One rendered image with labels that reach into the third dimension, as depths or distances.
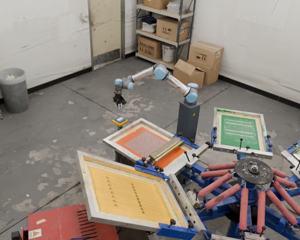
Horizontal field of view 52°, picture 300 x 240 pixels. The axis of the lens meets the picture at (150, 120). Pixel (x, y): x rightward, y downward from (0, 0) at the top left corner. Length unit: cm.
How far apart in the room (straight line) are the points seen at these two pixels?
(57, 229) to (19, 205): 180
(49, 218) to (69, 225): 16
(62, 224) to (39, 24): 432
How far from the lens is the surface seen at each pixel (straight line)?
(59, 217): 239
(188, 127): 354
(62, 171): 437
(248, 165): 259
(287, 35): 619
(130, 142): 322
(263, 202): 247
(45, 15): 607
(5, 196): 424
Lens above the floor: 292
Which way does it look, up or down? 33 degrees down
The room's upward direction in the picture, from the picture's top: 3 degrees clockwise
